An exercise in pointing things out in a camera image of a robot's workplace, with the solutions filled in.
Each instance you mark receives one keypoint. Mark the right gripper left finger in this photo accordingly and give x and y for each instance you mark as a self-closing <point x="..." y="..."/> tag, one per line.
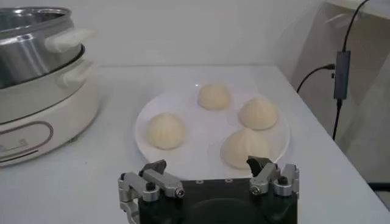
<point x="164" y="181"/>

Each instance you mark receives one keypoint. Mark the white round plate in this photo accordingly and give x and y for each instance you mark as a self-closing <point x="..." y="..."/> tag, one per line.
<point x="201" y="137"/>

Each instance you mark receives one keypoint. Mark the cream electric cooker base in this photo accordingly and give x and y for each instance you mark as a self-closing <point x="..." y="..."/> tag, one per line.
<point x="45" y="121"/>

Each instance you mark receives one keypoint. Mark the black usb hub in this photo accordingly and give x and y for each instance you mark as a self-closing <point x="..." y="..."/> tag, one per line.
<point x="342" y="76"/>

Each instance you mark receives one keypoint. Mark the stainless steel steamer basket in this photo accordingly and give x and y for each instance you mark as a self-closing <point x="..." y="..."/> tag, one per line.
<point x="24" y="54"/>

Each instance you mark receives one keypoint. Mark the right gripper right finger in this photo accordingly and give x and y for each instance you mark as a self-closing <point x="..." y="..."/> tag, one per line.
<point x="265" y="176"/>

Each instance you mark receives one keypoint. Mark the white steamed baozi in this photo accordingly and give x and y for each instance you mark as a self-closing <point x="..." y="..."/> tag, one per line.
<point x="258" y="113"/>
<point x="214" y="96"/>
<point x="166" y="131"/>
<point x="240" y="146"/>

